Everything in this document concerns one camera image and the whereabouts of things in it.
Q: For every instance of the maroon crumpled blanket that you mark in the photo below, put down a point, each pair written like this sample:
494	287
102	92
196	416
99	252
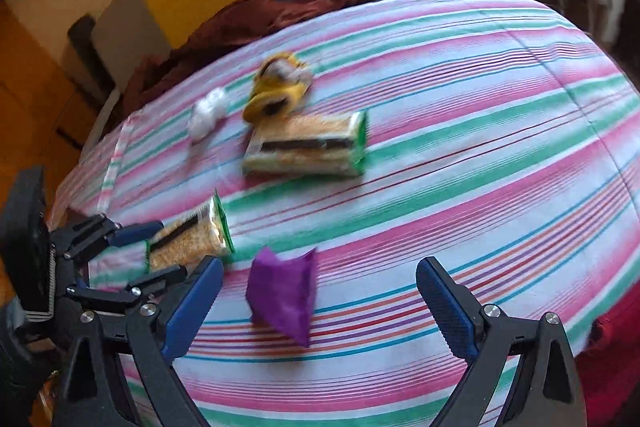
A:
238	24

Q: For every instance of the purple bag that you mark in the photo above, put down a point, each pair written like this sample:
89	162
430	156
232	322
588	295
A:
281	293

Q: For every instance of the red cloth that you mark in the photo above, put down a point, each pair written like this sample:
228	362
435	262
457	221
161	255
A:
609	368

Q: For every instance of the orange wooden wardrobe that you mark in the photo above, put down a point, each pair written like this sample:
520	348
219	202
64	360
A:
45	118

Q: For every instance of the striped pink green bedsheet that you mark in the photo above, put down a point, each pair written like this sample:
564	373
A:
502	141

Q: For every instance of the yellow plush toy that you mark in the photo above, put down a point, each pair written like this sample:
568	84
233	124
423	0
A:
278	88

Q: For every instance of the white side cabinet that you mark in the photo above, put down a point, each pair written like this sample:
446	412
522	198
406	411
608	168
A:
609	25

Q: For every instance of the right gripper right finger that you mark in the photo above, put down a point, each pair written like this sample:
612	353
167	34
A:
545	390

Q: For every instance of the green cracker packet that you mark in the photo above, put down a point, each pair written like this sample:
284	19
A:
331	144
204	231

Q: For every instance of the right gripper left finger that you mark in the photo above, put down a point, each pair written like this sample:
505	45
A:
155	331

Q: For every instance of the white plaster head figurine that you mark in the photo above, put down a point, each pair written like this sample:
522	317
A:
206	113

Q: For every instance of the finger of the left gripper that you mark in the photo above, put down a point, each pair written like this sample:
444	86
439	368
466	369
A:
120	231
154	283

